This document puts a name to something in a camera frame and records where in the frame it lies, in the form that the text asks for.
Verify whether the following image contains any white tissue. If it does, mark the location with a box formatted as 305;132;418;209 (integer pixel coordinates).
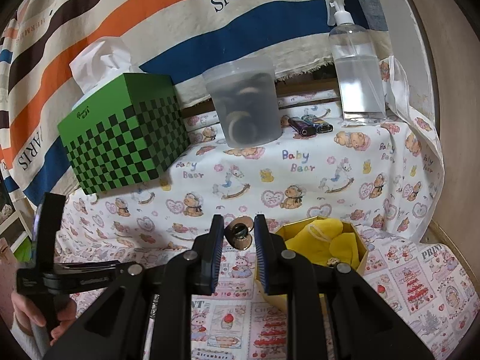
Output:
69;37;142;95

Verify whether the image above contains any translucent plastic container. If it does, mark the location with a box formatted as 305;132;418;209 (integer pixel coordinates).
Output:
202;56;282;148

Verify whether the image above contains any clear spray bottle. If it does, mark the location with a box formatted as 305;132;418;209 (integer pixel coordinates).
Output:
325;0;386;122

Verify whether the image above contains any yellow cloth pouch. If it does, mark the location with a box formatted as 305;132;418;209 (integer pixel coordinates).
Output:
282;218;360;269

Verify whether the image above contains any left hand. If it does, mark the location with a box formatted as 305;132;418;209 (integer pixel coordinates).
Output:
10;291;77;346

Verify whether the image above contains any gold octagonal jewelry box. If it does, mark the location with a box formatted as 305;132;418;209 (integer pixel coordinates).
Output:
254;214;367;311

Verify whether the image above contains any baby bear print cloth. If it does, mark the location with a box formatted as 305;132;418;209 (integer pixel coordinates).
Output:
55;55;445;248

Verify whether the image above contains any purple lighter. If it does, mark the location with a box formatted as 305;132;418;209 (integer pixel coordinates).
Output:
288;117;317;137

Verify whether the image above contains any green checkered tissue box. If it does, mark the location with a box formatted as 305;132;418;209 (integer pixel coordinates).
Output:
58;72;190;194

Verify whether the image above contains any striped Paris blanket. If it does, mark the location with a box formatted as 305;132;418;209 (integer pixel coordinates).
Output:
1;0;392;205

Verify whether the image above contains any patterned dark lighter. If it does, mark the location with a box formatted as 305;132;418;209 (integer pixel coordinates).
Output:
302;115;334;134

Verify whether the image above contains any strawberry print cloth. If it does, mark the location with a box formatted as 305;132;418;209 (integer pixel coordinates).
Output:
55;226;479;359

